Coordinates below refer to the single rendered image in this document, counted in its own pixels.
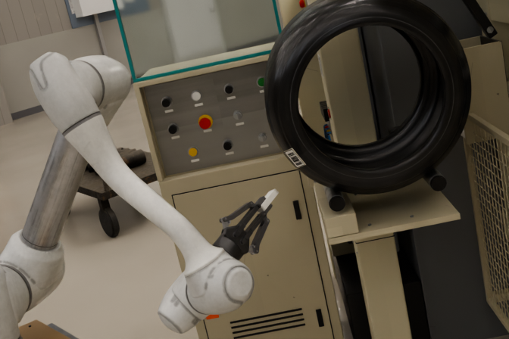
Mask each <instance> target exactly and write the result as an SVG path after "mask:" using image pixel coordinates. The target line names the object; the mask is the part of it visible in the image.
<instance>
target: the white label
mask: <svg viewBox="0 0 509 339"><path fill-rule="evenodd" d="M284 153H285V154H286V156H287V157H288V158H289V159H290V160H291V161H292V162H293V163H294V164H295V166H296V167H297V168H299V167H301V166H305V165H306V164H305V162H304V161H303V160H302V159H301V158H300V157H299V156H298V154H297V153H296V152H295V151H294V149H293V148H291V149H289V150H287V151H284Z"/></svg>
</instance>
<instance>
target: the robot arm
mask: <svg viewBox="0 0 509 339"><path fill-rule="evenodd" d="M29 74H30V81H31V84H32V87H33V91H34V92H35V95H36V97H37V99H38V101H39V103H40V104H41V105H42V108H43V109H44V111H45V112H46V114H47V115H48V117H49V119H50V120H51V121H52V122H53V124H54V125H55V126H56V127H57V128H58V131H57V134H56V136H55V140H54V142H53V145H52V149H51V151H50V154H49V156H48V159H47V162H46V165H45V169H44V171H43V173H42V177H41V179H40V182H39V186H38V188H37V190H36V194H35V197H34V199H33V202H32V205H31V208H30V211H29V214H28V217H27V220H26V222H25V225H24V227H23V229H21V230H20V231H18V232H15V233H14V234H13V235H12V236H11V238H10V240H9V241H8V243H7V245H6V246H5V249H4V250H3V251H2V253H1V255H0V339H23V338H22V337H21V335H20V330H19V327H18V323H19V322H20V321H21V319H22V318H23V315H24V314H25V313H26V312H28V311H30V310H31V309H32V308H34V307H35V306H37V305H38V304H40V303H41V302H42V301H43V300H44V299H45V298H47V297H48V296H49V295H50V294H51V293H52V292H53V291H54V290H55V289H56V288H57V287H58V286H59V284H60V283H61V281H62V278H63V277H64V271H65V260H64V247H63V245H62V243H61V241H60V240H59V239H60V237H61V233H62V231H63V228H64V225H65V222H66V221H67V217H68V215H69V212H70V209H71V207H72V204H73V201H74V198H75V196H76V194H77V190H78V188H79V186H80V183H81V180H82V177H83V174H84V172H85V170H86V166H87V164H88V163H89V164H90V166H91V167H92V168H93V169H94V170H95V171H96V172H97V173H98V174H99V175H100V177H101V178H102V179H103V180H104V181H105V182H106V183H107V184H108V185H109V186H110V187H111V188H112V189H113V190H114V191H115V192H116V193H117V194H118V195H119V196H120V197H122V198H123V199H124V200H125V201H126V202H127V203H128V204H130V205H131V206H132V207H134V208H135V209H136V210H138V211H139V212H140V213H141V214H142V215H143V216H145V217H146V218H147V219H149V220H150V221H151V222H153V223H154V224H155V225H156V226H157V227H158V228H159V229H161V230H162V231H163V232H164V233H166V234H167V235H168V236H169V237H170V238H171V239H172V240H173V242H174V243H175V244H176V245H177V247H178V248H179V249H180V251H181V253H182V255H183V257H184V259H185V262H186V267H185V271H184V272H183V273H182V274H181V275H180V276H179V277H178V278H177V279H176V281H175V282H174V283H173V284H172V285H171V286H170V288H169V289H168V291H167V292H166V294H165V295H164V297H163V299H162V301H161V304H160V306H159V308H158V316H159V318H160V320H161V321H162V323H163V324H164V325H165V326H166V327H167V328H169V329H170V330H172V331H175V332H176V333H179V334H183V333H185V332H187V331H188V330H190V329H191V328H193V327H195V326H196V325H197V324H198V323H199V322H200V321H201V320H204V319H205V318H206V317H208V316H209V315H220V314H224V313H229V312H232V311H234V310H236V309H238V308H239V307H240V306H241V305H242V304H243V303H245V302H246V301H247V300H248V299H249V298H250V297H251V295H252V293H253V290H254V286H255V280H254V277H253V275H252V273H251V270H250V269H249V268H248V267H247V266H246V265H245V264H244V263H242V262H240V261H239V260H240V259H241V258H242V256H243V255H244V254H246V253H250V254H251V255H254V254H257V253H259V247H260V243H261V241H262V238H263V236H264V233H265V232H266V230H267V227H268V225H269V223H270V220H269V219H268V218H267V213H268V212H269V210H270V209H271V208H272V206H273V205H272V204H271V202H272V201H273V199H274V198H275V197H276V196H277V195H278V194H279V192H278V191H277V190H276V189H273V190H271V191H269V192H268V193H267V195H266V196H263V197H260V198H259V199H258V200H257V201H256V203H255V204H254V203H253V202H252V201H250V202H248V203H246V204H244V205H242V206H241V207H240V208H239V209H237V210H236V211H234V212H233V213H231V214H230V215H228V216H225V217H223V218H221V219H220V222H221V223H222V225H223V229H222V232H221V235H220V237H219V238H218V239H217V240H216V241H215V242H214V243H213V245H211V244H210V243H209V242H208V241H207V240H206V239H205V238H204V237H203V236H202V234H201V233H200V232H199V231H198V230H197V229H196V227H194V225H193V224H191V222H190V221H189V220H188V219H187V218H186V217H184V216H183V215H182V214H181V213H180V212H179V211H177V210H176V209H175V208H174V207H172V206H171V205H170V204H169V203H168V202H166V201H165V199H163V198H162V197H161V196H160V195H159V194H158V193H156V192H155V191H154V190H153V189H152V188H150V187H149V186H148V185H147V184H145V183H144V182H143V181H142V180H141V179H140V178H139V177H138V176H137V175H136V174H135V173H134V172H133V171H132V170H131V169H130V168H129V167H128V166H127V165H126V164H125V163H124V161H123V159H122V158H121V156H120V155H119V153H118V151H117V149H116V147H115V145H114V143H113V140H112V138H111V135H110V133H109V131H108V128H107V126H108V124H109V123H110V122H111V120H112V118H113V117H114V115H115V114H116V112H117V110H118V109H119V107H120V106H121V105H122V103H123V101H124V100H125V99H126V97H127V96H128V94H129V91H130V86H131V78H130V73H129V71H128V69H127V68H126V67H125V66H124V65H123V64H122V63H120V62H118V61H116V60H115V59H113V58H110V57H108V56H105V55H91V56H85V57H81V58H77V59H75V60H73V61H69V60H68V59H67V58H66V57H65V56H63V55H62V54H59V53H57V52H47V53H45V54H44V55H43V56H41V57H40V58H38V59H36V60H35V61H34V62H32V63H31V65H30V70H29ZM248 208H250V209H249V211H248V212H247V213H246V214H245V215H244V216H243V218H242V219H241V220H240V222H239V223H238V224H237V225H235V226H230V227H228V225H229V224H230V223H231V220H233V219H235V218H236V217H237V216H239V215H240V214H242V213H243V212H245V211H246V210H247V209H248ZM257 211H258V212H259V214H257V216H256V217H255V218H254V220H253V221H252V222H251V224H250V225H249V226H248V228H247V229H246V230H244V228H245V227H246V225H247V223H248V222H249V221H250V219H251V218H252V217H253V215H255V214H256V212H257ZM259 224H260V225H259ZM258 226H259V227H258ZM257 227H258V230H257V232H256V234H255V236H254V239H253V241H252V243H251V245H250V246H249V238H250V237H251V235H252V234H253V231H254V230H255V229H256V228H257Z"/></svg>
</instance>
